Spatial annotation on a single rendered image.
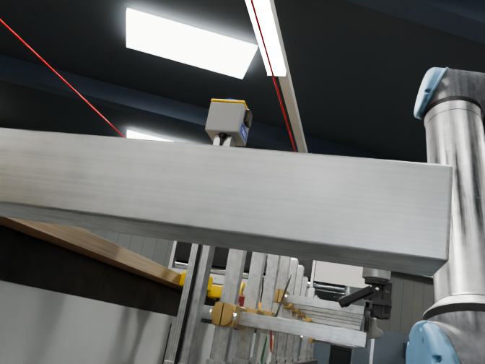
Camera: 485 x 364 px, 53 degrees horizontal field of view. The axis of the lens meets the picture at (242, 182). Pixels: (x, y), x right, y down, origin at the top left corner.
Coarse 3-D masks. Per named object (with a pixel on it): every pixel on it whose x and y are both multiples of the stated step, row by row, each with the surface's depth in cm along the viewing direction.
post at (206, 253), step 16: (224, 144) 95; (192, 256) 89; (208, 256) 88; (192, 272) 88; (208, 272) 89; (192, 288) 86; (192, 304) 86; (176, 320) 86; (192, 320) 85; (176, 336) 85; (192, 336) 84; (176, 352) 83; (192, 352) 85
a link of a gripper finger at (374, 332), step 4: (372, 320) 153; (372, 324) 153; (376, 324) 153; (372, 328) 152; (376, 328) 152; (364, 332) 152; (368, 332) 151; (372, 332) 152; (376, 332) 152; (380, 332) 151; (368, 336) 152; (372, 336) 152; (376, 336) 151; (380, 336) 151
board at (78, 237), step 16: (0, 224) 67; (16, 224) 64; (32, 224) 65; (48, 224) 68; (48, 240) 76; (64, 240) 73; (80, 240) 76; (96, 240) 81; (96, 256) 87; (112, 256) 87; (128, 256) 93; (144, 272) 101; (160, 272) 108; (176, 272) 117; (176, 288) 132
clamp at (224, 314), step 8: (216, 304) 109; (224, 304) 108; (232, 304) 110; (216, 312) 108; (224, 312) 107; (232, 312) 107; (216, 320) 107; (224, 320) 107; (232, 320) 108; (240, 328) 116
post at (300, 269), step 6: (300, 270) 234; (300, 276) 233; (300, 282) 232; (300, 288) 231; (294, 294) 231; (300, 294) 233; (294, 318) 227; (288, 336) 225; (294, 336) 227; (288, 342) 224; (288, 348) 223; (288, 354) 223
